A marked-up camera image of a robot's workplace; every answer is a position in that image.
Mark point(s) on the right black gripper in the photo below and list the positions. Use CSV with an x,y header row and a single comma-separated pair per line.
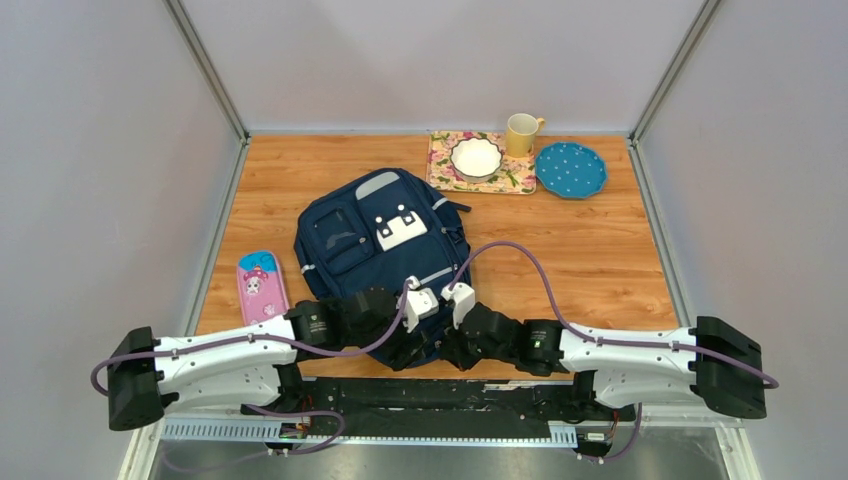
x,y
452,351

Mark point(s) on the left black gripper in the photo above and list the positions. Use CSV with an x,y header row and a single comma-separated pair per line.
x,y
401,357

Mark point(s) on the navy blue school backpack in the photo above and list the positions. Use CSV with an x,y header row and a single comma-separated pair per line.
x,y
377,231

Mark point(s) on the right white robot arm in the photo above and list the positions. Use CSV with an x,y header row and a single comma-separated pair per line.
x,y
711,361

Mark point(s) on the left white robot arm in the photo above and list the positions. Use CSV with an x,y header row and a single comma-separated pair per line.
x,y
147,377

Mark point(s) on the pink cartoon pencil case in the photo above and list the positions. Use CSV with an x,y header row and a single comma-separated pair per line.
x,y
261,287

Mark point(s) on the floral placemat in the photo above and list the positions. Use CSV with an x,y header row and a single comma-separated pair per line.
x,y
515,175

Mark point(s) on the white scalloped bowl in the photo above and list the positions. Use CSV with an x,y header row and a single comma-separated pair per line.
x,y
476,160

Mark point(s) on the blue polka dot plate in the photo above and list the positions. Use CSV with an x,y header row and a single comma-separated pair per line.
x,y
570,170

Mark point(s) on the yellow mug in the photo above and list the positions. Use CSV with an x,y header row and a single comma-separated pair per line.
x,y
521,132

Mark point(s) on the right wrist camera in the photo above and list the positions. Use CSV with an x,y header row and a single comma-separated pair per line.
x,y
462,298

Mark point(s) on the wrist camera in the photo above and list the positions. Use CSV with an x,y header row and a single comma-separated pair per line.
x,y
419,303
462,298

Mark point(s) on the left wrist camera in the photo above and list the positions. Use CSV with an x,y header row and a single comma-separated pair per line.
x,y
419,303

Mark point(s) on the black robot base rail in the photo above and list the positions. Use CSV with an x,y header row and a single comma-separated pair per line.
x,y
442,409

